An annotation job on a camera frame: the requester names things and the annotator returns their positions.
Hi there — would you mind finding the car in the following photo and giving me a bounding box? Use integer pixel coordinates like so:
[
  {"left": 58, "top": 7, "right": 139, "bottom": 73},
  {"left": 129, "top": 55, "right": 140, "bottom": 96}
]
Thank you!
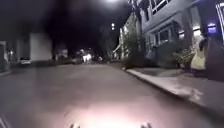
[{"left": 19, "top": 57, "right": 32, "bottom": 66}]

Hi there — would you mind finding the grey building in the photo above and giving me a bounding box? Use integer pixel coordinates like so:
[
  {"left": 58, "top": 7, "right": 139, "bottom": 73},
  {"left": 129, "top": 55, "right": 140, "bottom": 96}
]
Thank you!
[{"left": 114, "top": 0, "right": 224, "bottom": 81}]

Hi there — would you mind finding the tree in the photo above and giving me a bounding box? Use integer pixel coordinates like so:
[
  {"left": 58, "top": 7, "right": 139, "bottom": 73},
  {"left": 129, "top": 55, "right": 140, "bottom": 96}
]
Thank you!
[{"left": 124, "top": 0, "right": 151, "bottom": 69}]

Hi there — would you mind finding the pale concrete kerb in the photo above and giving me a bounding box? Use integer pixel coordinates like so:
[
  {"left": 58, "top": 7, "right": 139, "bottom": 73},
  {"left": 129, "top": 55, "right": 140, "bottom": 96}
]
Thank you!
[{"left": 125, "top": 68, "right": 224, "bottom": 116}]

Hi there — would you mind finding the white box truck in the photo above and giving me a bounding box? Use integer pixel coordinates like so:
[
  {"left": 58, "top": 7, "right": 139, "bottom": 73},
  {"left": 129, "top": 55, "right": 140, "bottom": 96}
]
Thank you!
[{"left": 19, "top": 32, "right": 54, "bottom": 66}]

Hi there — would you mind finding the grey asphalt road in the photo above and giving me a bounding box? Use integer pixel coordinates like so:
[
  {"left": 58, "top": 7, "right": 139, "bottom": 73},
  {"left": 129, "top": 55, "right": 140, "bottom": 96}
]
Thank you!
[{"left": 0, "top": 62, "right": 224, "bottom": 128}]

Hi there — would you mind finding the bush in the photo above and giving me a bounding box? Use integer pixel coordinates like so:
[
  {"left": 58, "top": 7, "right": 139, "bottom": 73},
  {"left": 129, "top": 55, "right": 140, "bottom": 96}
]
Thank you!
[{"left": 173, "top": 46, "right": 198, "bottom": 72}]

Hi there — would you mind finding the robot's own part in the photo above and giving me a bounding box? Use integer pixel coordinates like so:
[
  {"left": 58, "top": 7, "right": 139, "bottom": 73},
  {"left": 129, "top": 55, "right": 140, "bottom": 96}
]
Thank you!
[
  {"left": 140, "top": 122, "right": 153, "bottom": 128},
  {"left": 69, "top": 123, "right": 82, "bottom": 128}
]

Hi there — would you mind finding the grey concrete pavement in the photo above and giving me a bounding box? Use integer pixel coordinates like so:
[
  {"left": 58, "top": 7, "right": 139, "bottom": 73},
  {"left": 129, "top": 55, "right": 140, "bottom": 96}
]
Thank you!
[{"left": 133, "top": 66, "right": 224, "bottom": 114}]

